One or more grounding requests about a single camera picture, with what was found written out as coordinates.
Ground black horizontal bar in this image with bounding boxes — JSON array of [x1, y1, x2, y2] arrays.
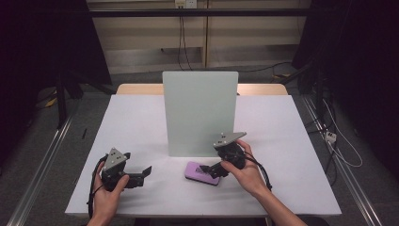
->
[[88, 8, 311, 18]]

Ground white floor cable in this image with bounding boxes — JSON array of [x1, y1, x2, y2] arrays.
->
[[323, 98, 364, 169]]

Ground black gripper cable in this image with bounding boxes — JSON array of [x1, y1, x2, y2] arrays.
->
[[88, 153, 109, 219], [244, 151, 273, 192]]

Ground purple eraser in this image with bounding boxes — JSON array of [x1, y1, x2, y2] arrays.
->
[[184, 161, 221, 186]]

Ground white writing board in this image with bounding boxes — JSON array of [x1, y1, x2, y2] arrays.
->
[[162, 71, 239, 158]]

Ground wooden table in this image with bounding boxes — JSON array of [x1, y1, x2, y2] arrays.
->
[[116, 83, 289, 96]]

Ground black hanging wall cables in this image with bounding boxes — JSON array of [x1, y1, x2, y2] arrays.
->
[[177, 15, 194, 72]]

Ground person's left hand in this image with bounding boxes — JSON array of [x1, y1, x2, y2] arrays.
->
[[89, 161, 130, 222]]

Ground black curtain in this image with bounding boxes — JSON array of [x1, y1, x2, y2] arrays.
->
[[291, 0, 399, 177], [0, 0, 113, 164]]

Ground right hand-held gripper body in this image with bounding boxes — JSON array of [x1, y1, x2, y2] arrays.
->
[[213, 132, 247, 170]]

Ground white wall socket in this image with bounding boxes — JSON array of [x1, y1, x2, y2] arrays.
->
[[174, 0, 198, 9]]

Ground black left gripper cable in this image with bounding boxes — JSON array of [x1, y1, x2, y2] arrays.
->
[[88, 153, 109, 219]]

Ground black metal stand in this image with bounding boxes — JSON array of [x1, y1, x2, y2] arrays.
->
[[55, 70, 116, 130]]

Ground person's right hand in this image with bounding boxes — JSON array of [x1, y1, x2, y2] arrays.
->
[[220, 139, 272, 199]]

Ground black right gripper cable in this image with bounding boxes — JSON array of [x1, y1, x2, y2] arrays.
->
[[244, 151, 273, 192]]

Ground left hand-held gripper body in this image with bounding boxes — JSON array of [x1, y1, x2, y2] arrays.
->
[[101, 147, 131, 192]]

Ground white power strip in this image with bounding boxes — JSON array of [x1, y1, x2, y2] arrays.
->
[[324, 130, 338, 144]]

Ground metal floor rail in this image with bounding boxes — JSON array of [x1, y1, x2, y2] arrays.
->
[[6, 116, 74, 226], [302, 95, 384, 226]]

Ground white table cover sheet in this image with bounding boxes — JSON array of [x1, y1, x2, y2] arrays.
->
[[65, 93, 343, 218]]

